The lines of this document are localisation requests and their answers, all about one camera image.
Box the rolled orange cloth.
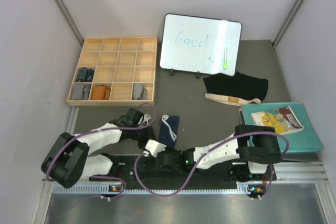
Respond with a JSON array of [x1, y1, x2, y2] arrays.
[[91, 85, 111, 100]]

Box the rolled dark patterned socks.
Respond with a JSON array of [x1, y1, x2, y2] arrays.
[[75, 67, 95, 82]]

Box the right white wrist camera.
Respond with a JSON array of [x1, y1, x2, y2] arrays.
[[143, 140, 167, 158]]

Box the rolled grey cloth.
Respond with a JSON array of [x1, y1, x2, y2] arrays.
[[71, 83, 91, 100]]

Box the green marker pen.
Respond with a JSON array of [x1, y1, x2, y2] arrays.
[[223, 48, 228, 69]]

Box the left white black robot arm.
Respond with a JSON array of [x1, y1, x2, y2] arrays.
[[41, 108, 156, 189]]

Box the teal folder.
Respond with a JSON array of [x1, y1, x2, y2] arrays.
[[240, 102, 323, 153]]

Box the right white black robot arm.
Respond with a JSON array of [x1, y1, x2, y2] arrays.
[[145, 125, 289, 182]]

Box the navy blue white underwear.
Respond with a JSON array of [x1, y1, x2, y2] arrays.
[[159, 114, 180, 149]]

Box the yellow paperback book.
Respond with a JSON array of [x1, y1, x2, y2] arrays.
[[250, 106, 304, 135]]

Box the white slotted cable duct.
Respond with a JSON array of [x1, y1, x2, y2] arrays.
[[52, 183, 262, 195]]

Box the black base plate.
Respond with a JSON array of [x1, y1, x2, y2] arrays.
[[103, 153, 270, 190]]

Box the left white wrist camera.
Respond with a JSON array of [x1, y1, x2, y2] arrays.
[[140, 114, 152, 126]]

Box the grey underwear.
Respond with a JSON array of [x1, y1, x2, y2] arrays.
[[132, 83, 147, 100]]

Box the small whiteboard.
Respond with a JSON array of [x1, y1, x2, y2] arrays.
[[160, 14, 242, 76]]

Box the black underwear beige waistband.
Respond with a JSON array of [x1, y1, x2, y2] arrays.
[[203, 72, 269, 106]]

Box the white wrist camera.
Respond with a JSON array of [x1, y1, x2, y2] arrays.
[[140, 114, 152, 126], [143, 140, 167, 158]]

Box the wooden compartment tray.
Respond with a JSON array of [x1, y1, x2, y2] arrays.
[[67, 37, 158, 106]]

